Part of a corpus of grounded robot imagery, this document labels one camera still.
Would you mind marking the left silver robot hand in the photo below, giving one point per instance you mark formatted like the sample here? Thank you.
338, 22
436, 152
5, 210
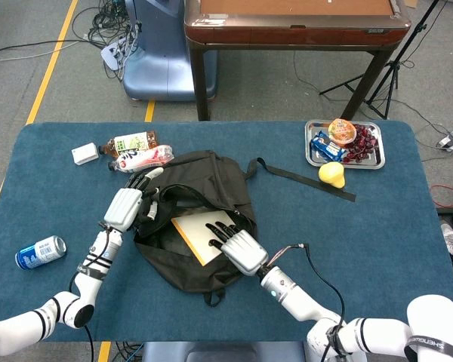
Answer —
122, 207

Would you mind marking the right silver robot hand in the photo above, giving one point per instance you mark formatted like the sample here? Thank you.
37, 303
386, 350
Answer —
245, 250

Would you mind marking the yellow white notebook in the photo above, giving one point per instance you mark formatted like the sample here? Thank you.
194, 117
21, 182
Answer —
196, 230

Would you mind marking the black fabric backpack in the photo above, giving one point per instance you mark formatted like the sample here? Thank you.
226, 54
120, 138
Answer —
204, 169

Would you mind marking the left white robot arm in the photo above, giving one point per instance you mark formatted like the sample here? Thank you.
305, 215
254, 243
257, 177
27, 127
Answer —
87, 286

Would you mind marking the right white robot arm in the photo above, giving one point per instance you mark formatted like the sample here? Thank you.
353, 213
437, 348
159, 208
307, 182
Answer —
287, 290

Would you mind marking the drink bottle red white label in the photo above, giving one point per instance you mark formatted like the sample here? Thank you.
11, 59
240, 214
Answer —
143, 158

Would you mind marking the tea bottle green label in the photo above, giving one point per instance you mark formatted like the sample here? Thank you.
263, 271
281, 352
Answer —
130, 143

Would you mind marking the small white box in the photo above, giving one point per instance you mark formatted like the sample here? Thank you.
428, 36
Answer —
85, 154

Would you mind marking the blue drink can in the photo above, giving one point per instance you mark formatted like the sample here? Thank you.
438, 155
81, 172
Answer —
39, 252

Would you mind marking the grey blue robot torso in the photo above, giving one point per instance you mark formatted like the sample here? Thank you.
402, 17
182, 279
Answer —
211, 352

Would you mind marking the yellow pear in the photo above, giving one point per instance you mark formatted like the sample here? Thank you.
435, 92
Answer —
330, 174

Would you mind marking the blue table cloth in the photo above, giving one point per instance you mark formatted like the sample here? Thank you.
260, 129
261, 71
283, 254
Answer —
362, 245

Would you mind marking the blue biscuit packet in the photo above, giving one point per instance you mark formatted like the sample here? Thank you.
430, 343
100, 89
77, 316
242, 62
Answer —
326, 148

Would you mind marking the metal tray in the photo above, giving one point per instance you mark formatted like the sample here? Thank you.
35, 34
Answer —
362, 165

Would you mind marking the orange jelly cup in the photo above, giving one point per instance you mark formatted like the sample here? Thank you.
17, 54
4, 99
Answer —
341, 132

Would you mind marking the white power strip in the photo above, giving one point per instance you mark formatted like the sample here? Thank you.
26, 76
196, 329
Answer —
109, 54

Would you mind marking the dark red grapes bunch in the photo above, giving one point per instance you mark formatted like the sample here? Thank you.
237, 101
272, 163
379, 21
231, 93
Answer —
364, 145

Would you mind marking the white grey shoe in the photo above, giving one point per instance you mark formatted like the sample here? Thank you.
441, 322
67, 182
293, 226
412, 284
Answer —
450, 235

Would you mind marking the brown mahjong table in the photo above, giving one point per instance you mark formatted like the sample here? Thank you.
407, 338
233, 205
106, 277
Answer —
287, 35

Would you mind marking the black tripod stand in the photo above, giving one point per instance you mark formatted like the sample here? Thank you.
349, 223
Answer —
394, 62

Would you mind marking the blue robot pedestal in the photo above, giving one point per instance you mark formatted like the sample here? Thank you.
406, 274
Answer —
162, 71

